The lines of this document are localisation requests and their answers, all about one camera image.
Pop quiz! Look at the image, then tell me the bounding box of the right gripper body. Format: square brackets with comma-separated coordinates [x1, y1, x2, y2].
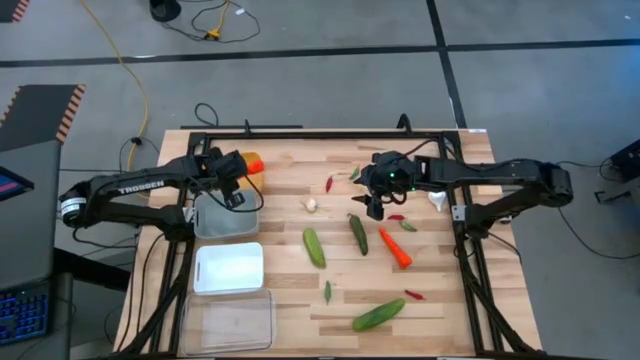
[359, 151, 421, 221]

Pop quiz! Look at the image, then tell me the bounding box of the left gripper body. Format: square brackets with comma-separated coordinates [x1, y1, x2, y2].
[202, 147, 250, 210]

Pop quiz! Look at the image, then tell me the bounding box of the dark green cucumber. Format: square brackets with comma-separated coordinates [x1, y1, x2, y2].
[347, 212, 370, 257]

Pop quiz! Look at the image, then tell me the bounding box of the white garlic bulb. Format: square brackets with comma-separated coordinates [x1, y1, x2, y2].
[427, 190, 449, 213]

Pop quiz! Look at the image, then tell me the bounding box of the orange carrot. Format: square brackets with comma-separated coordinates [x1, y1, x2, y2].
[378, 227, 414, 270]

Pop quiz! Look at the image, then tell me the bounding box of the light green cucumber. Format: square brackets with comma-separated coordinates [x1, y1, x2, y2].
[302, 227, 327, 270]

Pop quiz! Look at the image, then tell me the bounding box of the large green cucumber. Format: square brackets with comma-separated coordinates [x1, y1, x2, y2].
[351, 298, 407, 333]

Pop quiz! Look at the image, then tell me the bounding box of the yellow plastic basket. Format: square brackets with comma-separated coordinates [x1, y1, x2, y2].
[238, 151, 265, 192]

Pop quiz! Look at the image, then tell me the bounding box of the gray plastic basket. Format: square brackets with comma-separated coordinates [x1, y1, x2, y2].
[192, 188, 261, 240]

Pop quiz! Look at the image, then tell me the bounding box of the white plastic basket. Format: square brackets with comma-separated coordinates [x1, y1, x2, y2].
[192, 241, 265, 296]

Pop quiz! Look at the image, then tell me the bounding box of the yellow power plug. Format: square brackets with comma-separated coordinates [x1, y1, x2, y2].
[203, 0, 232, 41]

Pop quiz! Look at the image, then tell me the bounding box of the clear plastic container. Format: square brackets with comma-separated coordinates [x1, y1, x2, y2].
[179, 287, 278, 357]

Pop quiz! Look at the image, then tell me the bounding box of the black round stand base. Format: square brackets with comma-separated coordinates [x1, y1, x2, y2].
[148, 0, 182, 23]

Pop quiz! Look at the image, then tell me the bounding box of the large orange-striped black mat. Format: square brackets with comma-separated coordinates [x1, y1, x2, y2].
[0, 83, 87, 154]

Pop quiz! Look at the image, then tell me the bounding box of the gray desk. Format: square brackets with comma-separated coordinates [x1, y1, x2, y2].
[0, 139, 64, 292]

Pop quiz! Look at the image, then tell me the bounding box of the laptop screen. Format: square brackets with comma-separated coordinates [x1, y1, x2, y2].
[0, 166, 35, 203]

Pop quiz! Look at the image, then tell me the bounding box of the black equipment box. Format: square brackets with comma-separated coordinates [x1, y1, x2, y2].
[594, 138, 640, 204]

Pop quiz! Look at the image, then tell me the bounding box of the blue backlit keyboard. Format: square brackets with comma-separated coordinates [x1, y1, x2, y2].
[0, 282, 52, 347]

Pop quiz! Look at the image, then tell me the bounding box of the small orange-striped black mat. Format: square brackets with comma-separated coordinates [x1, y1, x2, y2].
[0, 0, 31, 24]

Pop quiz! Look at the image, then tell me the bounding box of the black looped cable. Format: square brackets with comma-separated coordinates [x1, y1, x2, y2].
[193, 102, 220, 129]

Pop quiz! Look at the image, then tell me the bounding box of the yellow floor cable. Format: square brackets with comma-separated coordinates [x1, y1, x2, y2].
[79, 0, 151, 174]

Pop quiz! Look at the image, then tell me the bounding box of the black floor cable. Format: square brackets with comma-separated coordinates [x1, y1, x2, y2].
[162, 0, 262, 44]

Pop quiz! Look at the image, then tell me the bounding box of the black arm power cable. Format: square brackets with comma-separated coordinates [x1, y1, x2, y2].
[553, 159, 640, 261]

